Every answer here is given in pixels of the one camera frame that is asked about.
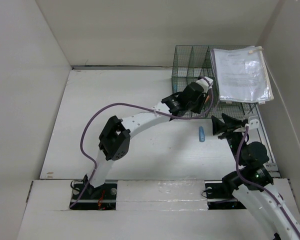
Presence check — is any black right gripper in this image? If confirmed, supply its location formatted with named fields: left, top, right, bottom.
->
left=210, top=112, right=246, bottom=165

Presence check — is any dark blue highlighter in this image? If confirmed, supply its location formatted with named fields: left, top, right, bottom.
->
left=198, top=126, right=206, bottom=143

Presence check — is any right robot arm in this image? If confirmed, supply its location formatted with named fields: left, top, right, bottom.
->
left=211, top=113, right=300, bottom=240

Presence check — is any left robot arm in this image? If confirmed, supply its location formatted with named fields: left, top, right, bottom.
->
left=83, top=77, right=214, bottom=199

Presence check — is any white foam front board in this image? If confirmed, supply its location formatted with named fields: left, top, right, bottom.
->
left=116, top=180, right=208, bottom=212

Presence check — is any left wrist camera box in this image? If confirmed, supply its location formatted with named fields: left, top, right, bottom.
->
left=196, top=76, right=214, bottom=93

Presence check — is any green wire mesh organizer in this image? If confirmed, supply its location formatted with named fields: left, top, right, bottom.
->
left=171, top=45, right=256, bottom=119

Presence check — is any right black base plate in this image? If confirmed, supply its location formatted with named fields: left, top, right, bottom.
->
left=201, top=181, right=246, bottom=211

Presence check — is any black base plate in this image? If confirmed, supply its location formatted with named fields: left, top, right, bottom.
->
left=69, top=180, right=118, bottom=211
left=201, top=181, right=246, bottom=211

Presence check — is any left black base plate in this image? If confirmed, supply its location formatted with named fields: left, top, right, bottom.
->
left=69, top=180, right=118, bottom=211

